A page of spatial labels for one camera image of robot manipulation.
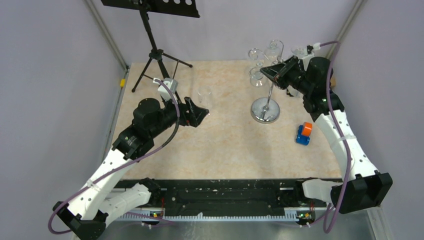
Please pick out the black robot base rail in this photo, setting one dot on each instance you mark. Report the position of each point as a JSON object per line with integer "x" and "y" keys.
{"x": 229, "y": 200}

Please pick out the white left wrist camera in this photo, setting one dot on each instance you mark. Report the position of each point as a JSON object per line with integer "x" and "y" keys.
{"x": 167, "y": 88}

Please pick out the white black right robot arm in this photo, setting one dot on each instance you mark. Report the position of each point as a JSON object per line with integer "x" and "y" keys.
{"x": 363, "y": 185}

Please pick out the plain clear wine glass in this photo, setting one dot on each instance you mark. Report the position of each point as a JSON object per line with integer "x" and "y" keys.
{"x": 256, "y": 78}

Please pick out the left rear wine glass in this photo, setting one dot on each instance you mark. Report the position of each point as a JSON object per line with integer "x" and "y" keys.
{"x": 274, "y": 50}

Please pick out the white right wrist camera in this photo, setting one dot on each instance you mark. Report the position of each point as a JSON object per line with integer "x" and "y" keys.
{"x": 310, "y": 49}

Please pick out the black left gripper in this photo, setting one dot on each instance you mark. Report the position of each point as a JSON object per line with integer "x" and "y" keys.
{"x": 185, "y": 118}

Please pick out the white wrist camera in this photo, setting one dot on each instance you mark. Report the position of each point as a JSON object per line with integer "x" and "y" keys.
{"x": 310, "y": 49}
{"x": 167, "y": 88}

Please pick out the yellow clamp left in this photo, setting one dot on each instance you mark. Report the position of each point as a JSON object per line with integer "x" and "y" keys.
{"x": 122, "y": 82}

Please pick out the blue orange toy truck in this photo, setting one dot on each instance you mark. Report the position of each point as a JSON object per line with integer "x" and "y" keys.
{"x": 303, "y": 133}

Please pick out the chrome wine glass rack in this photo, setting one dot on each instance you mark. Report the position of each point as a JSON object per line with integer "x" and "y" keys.
{"x": 264, "y": 109}

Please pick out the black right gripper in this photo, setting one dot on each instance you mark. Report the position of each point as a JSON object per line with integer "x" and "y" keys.
{"x": 278, "y": 72}

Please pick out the black music stand tripod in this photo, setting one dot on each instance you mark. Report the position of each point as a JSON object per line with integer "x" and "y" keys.
{"x": 185, "y": 8}

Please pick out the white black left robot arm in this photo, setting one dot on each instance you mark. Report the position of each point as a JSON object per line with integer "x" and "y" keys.
{"x": 88, "y": 213}

